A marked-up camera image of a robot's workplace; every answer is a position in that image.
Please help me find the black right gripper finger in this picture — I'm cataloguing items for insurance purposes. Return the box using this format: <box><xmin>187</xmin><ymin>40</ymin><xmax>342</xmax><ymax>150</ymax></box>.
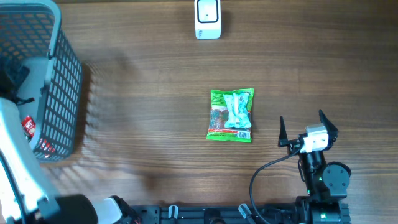
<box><xmin>318</xmin><ymin>110</ymin><xmax>338</xmax><ymax>134</ymax></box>
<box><xmin>278</xmin><ymin>116</ymin><xmax>288</xmax><ymax>146</ymax></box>

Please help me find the light teal wipes packet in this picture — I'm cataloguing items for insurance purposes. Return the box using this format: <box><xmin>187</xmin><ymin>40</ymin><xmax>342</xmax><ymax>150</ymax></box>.
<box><xmin>223</xmin><ymin>92</ymin><xmax>252</xmax><ymax>128</ymax></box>

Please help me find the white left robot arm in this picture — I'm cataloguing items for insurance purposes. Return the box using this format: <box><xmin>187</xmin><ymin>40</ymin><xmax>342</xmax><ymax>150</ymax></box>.
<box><xmin>1</xmin><ymin>97</ymin><xmax>141</xmax><ymax>224</ymax></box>

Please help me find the grey plastic mesh basket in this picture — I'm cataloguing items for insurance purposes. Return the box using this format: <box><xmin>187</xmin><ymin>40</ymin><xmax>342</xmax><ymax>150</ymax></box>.
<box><xmin>1</xmin><ymin>1</ymin><xmax>83</xmax><ymax>162</ymax></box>

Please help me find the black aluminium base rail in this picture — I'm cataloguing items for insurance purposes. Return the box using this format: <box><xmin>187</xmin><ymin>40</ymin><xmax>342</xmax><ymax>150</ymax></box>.
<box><xmin>130</xmin><ymin>203</ymin><xmax>351</xmax><ymax>224</ymax></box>

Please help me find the red snack stick packet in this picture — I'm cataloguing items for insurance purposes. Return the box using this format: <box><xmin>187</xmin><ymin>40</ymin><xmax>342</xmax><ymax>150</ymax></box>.
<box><xmin>21</xmin><ymin>116</ymin><xmax>36</xmax><ymax>138</ymax></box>

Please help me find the white barcode scanner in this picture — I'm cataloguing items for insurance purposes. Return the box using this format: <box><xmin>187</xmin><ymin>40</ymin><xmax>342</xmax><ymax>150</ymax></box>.
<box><xmin>194</xmin><ymin>0</ymin><xmax>222</xmax><ymax>40</ymax></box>

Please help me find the green gummy candy bag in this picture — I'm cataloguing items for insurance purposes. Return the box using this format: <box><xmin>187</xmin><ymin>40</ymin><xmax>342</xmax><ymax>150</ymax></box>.
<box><xmin>206</xmin><ymin>88</ymin><xmax>254</xmax><ymax>143</ymax></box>

